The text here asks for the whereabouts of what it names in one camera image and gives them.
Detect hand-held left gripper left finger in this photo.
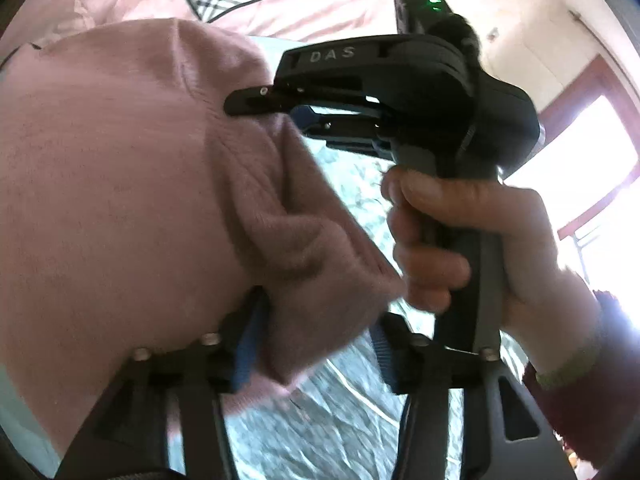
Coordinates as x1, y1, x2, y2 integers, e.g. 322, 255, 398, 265
55, 285, 271, 480

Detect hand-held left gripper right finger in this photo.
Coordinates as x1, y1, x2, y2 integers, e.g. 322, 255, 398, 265
370, 312, 578, 480

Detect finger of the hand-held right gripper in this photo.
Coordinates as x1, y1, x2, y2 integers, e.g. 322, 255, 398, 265
223, 80, 368, 116
292, 105, 396, 157

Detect mauve knitted sweater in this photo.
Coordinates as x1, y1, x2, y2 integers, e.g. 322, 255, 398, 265
0, 17, 406, 461

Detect person's right forearm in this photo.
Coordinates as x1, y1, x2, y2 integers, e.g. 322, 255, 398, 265
522, 287, 640, 480

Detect person's right hand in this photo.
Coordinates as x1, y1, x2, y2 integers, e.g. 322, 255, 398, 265
381, 166, 601, 386

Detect red window frame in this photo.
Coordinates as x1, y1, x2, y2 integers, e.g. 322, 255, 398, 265
505, 55, 640, 241

